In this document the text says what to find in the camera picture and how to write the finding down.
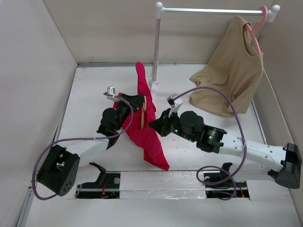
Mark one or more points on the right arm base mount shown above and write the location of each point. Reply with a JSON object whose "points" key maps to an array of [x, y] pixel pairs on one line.
{"points": [[223, 190]]}

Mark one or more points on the beige plastic hanger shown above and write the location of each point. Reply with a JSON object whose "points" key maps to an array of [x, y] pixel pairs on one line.
{"points": [[144, 107]]}

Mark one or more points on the white clothes rack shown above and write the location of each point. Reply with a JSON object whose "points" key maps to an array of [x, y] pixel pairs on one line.
{"points": [[160, 9]]}

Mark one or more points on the beige t shirt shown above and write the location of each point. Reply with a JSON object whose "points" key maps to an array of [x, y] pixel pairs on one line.
{"points": [[230, 79]]}

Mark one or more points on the red t shirt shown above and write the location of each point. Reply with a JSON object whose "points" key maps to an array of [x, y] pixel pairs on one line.
{"points": [[146, 138]]}

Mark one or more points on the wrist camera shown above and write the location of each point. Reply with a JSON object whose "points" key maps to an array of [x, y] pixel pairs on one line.
{"points": [[111, 93], [175, 103]]}

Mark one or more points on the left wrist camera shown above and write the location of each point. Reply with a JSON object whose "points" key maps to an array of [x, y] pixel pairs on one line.
{"points": [[111, 93]]}

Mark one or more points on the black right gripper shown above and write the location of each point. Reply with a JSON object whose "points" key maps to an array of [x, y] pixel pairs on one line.
{"points": [[161, 125]]}

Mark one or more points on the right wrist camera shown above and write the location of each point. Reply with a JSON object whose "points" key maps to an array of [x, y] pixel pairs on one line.
{"points": [[175, 103]]}

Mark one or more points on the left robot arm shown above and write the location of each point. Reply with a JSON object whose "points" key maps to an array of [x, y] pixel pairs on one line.
{"points": [[64, 167]]}

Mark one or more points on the pink plastic hanger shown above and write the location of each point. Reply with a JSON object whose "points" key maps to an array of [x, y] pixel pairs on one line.
{"points": [[250, 33]]}

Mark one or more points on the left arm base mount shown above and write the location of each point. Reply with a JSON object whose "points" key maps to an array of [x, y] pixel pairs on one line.
{"points": [[97, 183]]}

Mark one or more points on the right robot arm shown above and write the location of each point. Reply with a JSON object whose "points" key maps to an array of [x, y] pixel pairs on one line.
{"points": [[280, 163]]}

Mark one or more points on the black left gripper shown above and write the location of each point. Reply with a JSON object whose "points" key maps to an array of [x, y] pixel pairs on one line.
{"points": [[136, 100]]}

